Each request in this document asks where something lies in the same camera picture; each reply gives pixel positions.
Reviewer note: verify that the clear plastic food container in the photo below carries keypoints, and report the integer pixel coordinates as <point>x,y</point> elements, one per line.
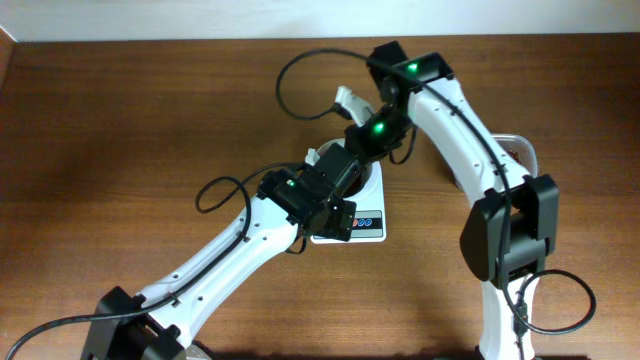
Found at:
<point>525,150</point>

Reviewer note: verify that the white round bowl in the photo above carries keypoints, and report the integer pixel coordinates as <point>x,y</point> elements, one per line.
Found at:
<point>341,141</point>

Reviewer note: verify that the white digital kitchen scale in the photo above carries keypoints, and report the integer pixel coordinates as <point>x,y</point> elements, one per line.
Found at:
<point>369,221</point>

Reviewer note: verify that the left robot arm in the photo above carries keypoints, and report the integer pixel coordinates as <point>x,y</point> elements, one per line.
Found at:
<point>161,321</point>

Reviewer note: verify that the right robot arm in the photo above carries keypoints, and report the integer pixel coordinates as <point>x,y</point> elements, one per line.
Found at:
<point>512,227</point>

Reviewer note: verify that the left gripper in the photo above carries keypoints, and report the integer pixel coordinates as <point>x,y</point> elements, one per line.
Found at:
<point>343,225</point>

